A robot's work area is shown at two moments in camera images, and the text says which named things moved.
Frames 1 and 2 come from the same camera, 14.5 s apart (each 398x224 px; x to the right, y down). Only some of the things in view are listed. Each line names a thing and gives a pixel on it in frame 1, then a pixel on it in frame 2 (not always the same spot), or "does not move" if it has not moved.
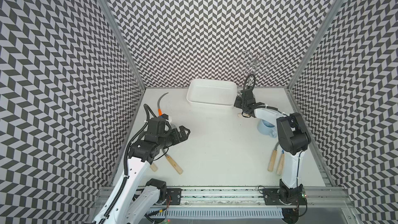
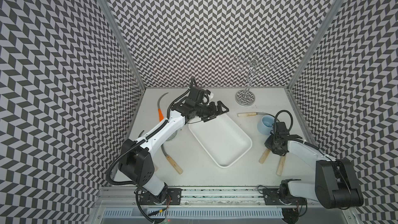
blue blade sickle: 280,167 does not move
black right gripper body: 239,103 -> 271,144
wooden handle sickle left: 179,170 does not move
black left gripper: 176,139 -> 213,111
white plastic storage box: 212,93 -> 222,138
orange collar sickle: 159,110 does not move
